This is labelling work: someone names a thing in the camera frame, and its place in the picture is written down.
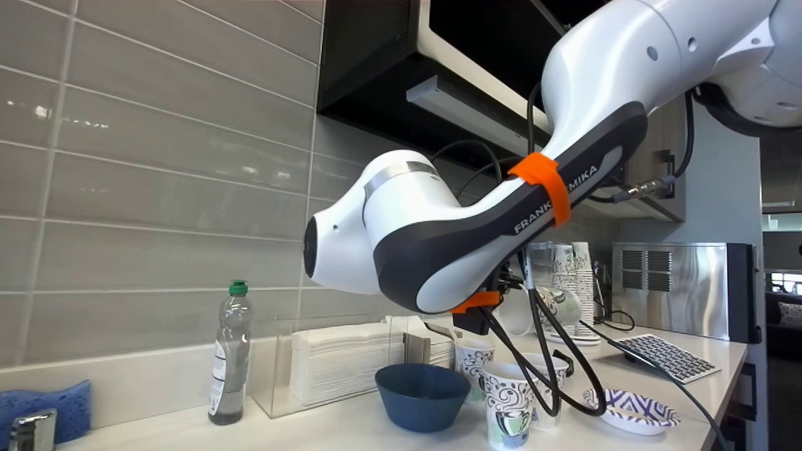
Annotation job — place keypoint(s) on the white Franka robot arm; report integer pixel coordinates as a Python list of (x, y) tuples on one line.
[(467, 227)]

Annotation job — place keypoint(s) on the stack of paper cups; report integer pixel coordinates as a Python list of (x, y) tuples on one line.
[(578, 263)]

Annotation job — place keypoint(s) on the grey napkin holder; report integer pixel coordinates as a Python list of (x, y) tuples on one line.
[(416, 345)]

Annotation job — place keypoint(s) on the under cabinet light bar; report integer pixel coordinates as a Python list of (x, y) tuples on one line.
[(467, 114)]

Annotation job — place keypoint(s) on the clear napkin box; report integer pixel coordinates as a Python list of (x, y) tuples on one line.
[(335, 367)]

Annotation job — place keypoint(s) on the dark blue bowl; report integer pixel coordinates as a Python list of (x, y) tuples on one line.
[(423, 400)]

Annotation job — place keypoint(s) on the black upper cabinet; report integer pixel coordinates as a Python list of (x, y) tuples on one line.
[(378, 50)]

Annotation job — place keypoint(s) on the clear bottle green cap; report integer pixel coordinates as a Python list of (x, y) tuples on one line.
[(230, 352)]

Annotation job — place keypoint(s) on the white saucer plate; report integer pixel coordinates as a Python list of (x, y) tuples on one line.
[(586, 340)]

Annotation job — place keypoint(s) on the flat grid keyboard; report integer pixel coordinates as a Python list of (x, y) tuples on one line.
[(668, 357)]

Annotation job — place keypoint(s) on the stainless steel appliance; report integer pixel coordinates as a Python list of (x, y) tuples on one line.
[(693, 290)]

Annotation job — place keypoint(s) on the purple patterned paper plate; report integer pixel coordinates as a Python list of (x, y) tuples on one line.
[(641, 412)]

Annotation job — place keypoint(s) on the blue sponge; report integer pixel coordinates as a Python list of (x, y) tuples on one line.
[(42, 410)]

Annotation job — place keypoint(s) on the chrome sink fixture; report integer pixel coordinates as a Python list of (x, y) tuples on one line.
[(28, 429)]

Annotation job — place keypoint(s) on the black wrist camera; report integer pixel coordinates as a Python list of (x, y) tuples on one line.
[(475, 322)]

